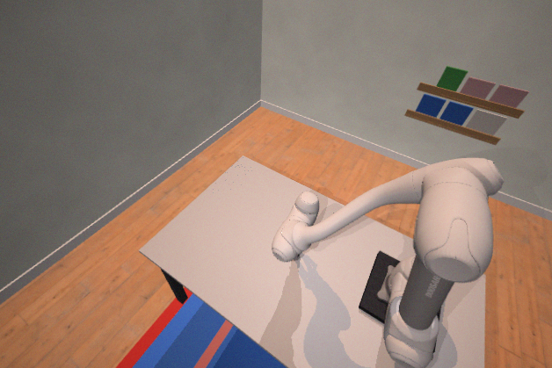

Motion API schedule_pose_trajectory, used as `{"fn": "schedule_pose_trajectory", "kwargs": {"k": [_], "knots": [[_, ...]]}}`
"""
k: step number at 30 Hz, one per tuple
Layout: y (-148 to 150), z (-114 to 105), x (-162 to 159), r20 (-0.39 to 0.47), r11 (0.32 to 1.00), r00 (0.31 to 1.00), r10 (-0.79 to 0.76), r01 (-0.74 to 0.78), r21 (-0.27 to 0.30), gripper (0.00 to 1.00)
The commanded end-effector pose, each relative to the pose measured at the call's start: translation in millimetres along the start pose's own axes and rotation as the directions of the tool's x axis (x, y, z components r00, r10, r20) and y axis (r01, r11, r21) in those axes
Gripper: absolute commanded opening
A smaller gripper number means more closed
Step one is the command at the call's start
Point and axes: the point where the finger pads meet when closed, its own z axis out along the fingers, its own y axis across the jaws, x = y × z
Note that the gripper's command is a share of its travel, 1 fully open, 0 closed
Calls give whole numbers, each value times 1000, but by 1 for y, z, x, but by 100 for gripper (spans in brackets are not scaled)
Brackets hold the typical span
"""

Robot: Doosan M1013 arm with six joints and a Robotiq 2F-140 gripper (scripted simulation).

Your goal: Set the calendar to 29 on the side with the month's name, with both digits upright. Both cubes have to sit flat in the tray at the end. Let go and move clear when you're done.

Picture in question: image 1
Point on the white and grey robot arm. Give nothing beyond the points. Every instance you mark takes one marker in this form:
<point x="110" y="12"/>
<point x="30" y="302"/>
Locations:
<point x="454" y="242"/>

